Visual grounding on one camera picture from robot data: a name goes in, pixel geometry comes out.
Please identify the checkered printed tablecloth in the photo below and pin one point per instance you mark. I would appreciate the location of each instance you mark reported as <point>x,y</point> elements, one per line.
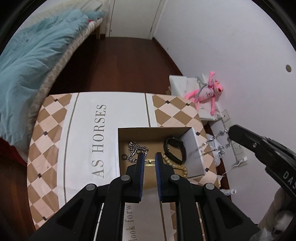
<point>81,168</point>

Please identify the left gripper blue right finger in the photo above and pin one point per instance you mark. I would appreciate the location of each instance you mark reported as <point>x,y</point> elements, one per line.
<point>159,165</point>

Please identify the white cloth covered box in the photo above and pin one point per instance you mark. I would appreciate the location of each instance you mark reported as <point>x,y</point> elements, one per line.
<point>182,85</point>

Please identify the small white bottle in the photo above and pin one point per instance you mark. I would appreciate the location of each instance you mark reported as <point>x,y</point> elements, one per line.
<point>228,192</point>

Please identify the small gold earring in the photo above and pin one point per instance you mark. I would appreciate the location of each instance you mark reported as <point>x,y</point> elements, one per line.
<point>149,162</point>

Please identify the white door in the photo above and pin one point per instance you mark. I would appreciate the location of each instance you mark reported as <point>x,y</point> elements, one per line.
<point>133,18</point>

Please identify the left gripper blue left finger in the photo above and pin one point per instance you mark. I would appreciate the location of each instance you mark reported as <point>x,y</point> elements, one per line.
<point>139,176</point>

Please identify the pink panther plush toy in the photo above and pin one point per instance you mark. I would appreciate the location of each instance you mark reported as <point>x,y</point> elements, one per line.
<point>210,90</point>

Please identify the teal duvet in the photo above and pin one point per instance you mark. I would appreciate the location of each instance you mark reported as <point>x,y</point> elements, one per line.
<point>26,61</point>

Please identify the bed with patterned mattress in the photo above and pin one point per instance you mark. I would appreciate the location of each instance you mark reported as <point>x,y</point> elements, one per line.
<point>49,80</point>

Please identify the white wall power strip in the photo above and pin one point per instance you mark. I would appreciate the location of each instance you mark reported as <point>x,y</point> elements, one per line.
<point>238,151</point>

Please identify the white charger with cable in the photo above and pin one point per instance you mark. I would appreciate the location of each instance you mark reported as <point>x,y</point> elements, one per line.
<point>236,165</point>

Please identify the black fitness band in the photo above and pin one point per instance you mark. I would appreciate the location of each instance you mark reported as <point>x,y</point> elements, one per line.
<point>175,150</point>

